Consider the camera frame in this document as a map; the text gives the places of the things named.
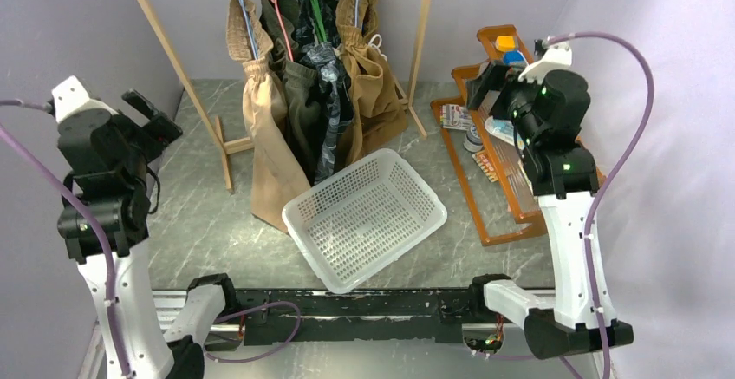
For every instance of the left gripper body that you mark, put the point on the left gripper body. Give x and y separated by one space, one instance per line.
159 131

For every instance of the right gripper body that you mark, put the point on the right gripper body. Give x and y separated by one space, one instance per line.
496 79

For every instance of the brown shorts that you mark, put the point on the brown shorts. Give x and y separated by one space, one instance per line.
378 114

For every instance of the white plastic laundry basket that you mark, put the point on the white plastic laundry basket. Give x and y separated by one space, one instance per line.
362 219

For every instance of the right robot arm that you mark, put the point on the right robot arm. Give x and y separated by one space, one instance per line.
580 318

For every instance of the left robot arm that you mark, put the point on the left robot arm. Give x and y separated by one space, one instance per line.
104 226

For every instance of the beige shorts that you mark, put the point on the beige shorts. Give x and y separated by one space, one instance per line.
277 176

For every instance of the olive green shorts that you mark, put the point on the olive green shorts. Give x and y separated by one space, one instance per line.
306 122

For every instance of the green hanger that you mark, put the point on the green hanger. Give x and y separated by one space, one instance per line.
320 31

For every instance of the blue white box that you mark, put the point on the blue white box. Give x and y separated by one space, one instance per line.
515 58

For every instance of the yellow sponge block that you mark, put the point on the yellow sponge block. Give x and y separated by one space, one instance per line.
505 43

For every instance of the light blue oval package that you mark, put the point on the light blue oval package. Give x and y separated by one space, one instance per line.
504 131

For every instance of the colourful snack packet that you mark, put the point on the colourful snack packet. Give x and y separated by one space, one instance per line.
455 117

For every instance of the orange wooden shelf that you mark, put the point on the orange wooden shelf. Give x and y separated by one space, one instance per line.
505 192

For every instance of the round tin can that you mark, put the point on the round tin can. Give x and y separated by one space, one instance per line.
472 141

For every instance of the crayon pack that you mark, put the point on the crayon pack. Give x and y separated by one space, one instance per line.
482 160

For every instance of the wooden clothes rack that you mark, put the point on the wooden clothes rack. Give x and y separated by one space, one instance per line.
227 148

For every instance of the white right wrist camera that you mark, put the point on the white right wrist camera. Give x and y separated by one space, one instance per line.
552 57

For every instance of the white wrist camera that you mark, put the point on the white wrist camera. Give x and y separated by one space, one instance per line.
552 57
70 97

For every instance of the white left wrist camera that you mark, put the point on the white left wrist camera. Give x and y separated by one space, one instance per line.
70 97

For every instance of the pink wire hanger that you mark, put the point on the pink wire hanger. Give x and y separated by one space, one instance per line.
283 29

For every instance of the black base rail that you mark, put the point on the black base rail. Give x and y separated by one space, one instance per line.
440 314

